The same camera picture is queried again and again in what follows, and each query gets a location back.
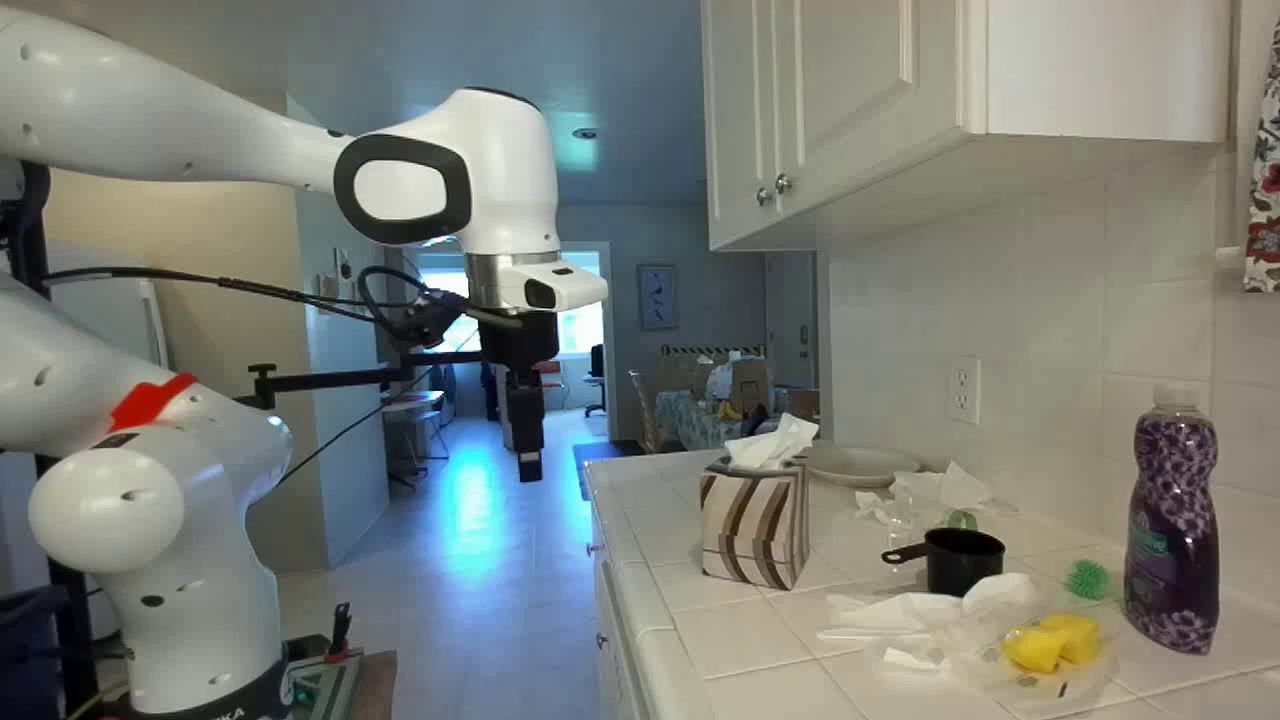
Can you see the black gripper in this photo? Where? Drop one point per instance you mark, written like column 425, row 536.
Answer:
column 523, row 351

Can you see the white cloth towel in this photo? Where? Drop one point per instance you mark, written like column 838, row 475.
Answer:
column 774, row 443

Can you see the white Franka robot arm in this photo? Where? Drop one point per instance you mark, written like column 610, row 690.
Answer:
column 175, row 575

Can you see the striped tissue box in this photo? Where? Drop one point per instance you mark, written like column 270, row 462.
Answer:
column 746, row 535

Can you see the black office chair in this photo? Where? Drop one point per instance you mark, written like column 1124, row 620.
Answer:
column 598, row 383

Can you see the grey hallway cart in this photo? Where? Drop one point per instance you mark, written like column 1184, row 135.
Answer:
column 413, row 433

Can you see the dish rack with dishes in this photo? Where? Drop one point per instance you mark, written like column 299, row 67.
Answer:
column 692, row 412

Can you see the black red clamp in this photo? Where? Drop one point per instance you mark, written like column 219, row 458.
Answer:
column 336, row 630

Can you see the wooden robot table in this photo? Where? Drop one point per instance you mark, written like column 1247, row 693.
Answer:
column 378, row 684

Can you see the ceiling light fixture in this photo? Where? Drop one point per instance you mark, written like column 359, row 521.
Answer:
column 587, row 135

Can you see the white oval plate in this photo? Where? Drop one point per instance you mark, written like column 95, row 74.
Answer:
column 861, row 465

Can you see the silver cabinet knob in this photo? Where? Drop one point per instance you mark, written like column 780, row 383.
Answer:
column 764, row 195
column 786, row 183

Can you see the crumpled white paper pile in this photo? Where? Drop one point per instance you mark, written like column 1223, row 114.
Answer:
column 935, row 491

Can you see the clear crumpled plastic bag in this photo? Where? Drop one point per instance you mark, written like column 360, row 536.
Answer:
column 905, row 620

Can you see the clear green rimmed jar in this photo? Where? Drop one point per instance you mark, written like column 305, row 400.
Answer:
column 960, row 518

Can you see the black measuring cup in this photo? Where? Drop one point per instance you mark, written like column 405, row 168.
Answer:
column 966, row 562

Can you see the yellow sponge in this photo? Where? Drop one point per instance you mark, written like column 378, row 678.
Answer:
column 1046, row 645

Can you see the green scrubber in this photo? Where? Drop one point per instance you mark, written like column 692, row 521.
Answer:
column 1090, row 578

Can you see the purple dish soap bottle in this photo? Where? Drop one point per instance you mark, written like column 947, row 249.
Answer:
column 1173, row 535

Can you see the floral cafe curtain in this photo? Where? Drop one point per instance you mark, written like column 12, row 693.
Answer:
column 1267, row 203

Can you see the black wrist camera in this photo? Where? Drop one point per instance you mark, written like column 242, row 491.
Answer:
column 430, row 321

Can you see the framed wall picture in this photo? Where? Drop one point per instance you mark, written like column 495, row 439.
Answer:
column 659, row 299

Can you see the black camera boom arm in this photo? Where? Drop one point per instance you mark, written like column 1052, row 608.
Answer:
column 332, row 377

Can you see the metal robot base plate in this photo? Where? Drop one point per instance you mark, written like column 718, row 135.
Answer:
column 316, row 684

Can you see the white wall outlet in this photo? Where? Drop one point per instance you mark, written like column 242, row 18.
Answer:
column 966, row 388

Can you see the white upper wall cabinet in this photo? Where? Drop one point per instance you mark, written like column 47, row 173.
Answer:
column 867, row 93

